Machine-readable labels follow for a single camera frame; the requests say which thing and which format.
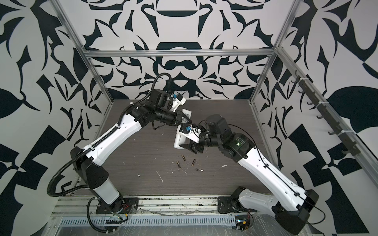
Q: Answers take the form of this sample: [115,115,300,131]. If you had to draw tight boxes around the aluminium frame crossbar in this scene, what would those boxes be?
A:
[84,49,274,58]

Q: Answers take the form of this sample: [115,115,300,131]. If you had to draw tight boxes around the black corrugated cable conduit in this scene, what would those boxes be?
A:
[46,126,119,198]

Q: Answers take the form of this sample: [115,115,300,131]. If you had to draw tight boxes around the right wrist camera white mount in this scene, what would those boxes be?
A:
[182,124,202,143]

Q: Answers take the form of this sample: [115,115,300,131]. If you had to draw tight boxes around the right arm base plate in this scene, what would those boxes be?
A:
[217,196,250,214]

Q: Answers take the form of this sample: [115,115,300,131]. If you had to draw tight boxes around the white remote control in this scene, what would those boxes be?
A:
[174,109,192,149]

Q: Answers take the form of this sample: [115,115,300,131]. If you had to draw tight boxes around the white slotted cable duct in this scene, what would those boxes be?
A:
[58,214,238,227]

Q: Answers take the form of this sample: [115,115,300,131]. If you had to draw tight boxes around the small circuit board with wires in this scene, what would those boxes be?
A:
[235,214,254,231]

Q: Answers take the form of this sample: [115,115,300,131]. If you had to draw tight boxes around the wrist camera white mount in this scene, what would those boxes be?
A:
[182,124,202,143]
[170,94,187,112]

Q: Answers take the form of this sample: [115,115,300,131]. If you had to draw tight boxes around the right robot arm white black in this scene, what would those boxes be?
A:
[174,110,319,235]

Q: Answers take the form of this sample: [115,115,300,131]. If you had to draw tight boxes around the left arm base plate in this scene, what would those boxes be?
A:
[95,197,139,214]

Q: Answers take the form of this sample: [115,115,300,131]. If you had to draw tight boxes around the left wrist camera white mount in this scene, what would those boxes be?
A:
[170,94,187,112]

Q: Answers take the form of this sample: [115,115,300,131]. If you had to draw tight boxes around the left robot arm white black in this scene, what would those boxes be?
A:
[71,89,191,207]

